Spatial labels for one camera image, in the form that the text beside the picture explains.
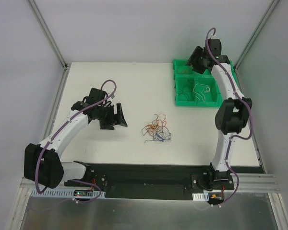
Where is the white wire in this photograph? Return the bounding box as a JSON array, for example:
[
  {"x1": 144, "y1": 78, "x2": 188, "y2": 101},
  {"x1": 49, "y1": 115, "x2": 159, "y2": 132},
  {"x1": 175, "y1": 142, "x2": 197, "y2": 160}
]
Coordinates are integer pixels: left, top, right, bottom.
[{"x1": 193, "y1": 83, "x2": 211, "y2": 102}]

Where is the coloured wire bundle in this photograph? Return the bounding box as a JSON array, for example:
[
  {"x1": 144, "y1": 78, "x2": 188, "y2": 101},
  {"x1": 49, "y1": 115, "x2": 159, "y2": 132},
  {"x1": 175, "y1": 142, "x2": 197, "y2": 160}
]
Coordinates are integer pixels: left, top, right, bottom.
[{"x1": 141, "y1": 113, "x2": 172, "y2": 144}]

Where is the black wire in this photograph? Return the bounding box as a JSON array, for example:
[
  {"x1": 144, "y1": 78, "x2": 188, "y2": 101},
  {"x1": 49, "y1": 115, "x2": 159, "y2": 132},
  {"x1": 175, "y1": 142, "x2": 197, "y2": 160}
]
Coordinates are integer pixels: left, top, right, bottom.
[{"x1": 177, "y1": 79, "x2": 195, "y2": 101}]

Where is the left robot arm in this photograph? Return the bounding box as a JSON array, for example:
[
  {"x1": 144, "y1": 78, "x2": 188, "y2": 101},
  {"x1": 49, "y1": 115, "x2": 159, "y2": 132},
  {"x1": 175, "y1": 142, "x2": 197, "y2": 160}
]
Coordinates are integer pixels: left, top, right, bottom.
[{"x1": 24, "y1": 88, "x2": 127, "y2": 189}]

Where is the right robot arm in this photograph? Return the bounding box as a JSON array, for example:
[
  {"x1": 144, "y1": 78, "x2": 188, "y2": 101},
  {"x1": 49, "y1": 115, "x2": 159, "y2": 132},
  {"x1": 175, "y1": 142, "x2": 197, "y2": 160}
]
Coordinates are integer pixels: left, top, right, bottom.
[{"x1": 187, "y1": 38, "x2": 252, "y2": 190}]

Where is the green compartment bin tray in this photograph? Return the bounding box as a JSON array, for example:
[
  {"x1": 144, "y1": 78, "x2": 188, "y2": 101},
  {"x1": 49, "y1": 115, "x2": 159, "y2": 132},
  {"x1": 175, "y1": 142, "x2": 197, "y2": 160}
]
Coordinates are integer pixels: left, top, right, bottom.
[{"x1": 173, "y1": 59, "x2": 223, "y2": 108}]

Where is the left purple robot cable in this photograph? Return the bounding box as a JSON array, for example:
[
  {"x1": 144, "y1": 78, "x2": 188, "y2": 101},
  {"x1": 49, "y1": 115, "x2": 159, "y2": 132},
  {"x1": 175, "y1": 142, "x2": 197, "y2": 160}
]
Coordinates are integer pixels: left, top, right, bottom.
[{"x1": 35, "y1": 80, "x2": 118, "y2": 204}]

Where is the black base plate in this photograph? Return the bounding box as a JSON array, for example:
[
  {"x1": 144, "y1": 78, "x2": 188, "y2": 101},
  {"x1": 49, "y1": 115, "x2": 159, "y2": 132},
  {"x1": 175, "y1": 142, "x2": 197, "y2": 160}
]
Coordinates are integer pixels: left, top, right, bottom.
[{"x1": 64, "y1": 163, "x2": 234, "y2": 200}]

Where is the left white cable duct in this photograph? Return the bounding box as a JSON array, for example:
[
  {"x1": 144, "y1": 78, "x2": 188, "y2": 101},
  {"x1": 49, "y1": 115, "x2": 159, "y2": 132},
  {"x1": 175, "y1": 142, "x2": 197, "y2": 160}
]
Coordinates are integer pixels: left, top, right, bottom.
[{"x1": 31, "y1": 189, "x2": 106, "y2": 199}]

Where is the white cable duct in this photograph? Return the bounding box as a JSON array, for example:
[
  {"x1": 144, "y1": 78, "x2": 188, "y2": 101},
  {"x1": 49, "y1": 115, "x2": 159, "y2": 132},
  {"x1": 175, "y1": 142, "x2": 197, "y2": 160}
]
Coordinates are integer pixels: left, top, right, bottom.
[
  {"x1": 192, "y1": 192, "x2": 209, "y2": 202},
  {"x1": 31, "y1": 189, "x2": 106, "y2": 199}
]

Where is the right white cable duct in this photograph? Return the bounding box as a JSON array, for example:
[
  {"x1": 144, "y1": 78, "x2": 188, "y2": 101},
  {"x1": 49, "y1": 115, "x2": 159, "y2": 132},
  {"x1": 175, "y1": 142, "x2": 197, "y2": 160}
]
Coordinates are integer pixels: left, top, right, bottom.
[{"x1": 192, "y1": 192, "x2": 209, "y2": 202}]

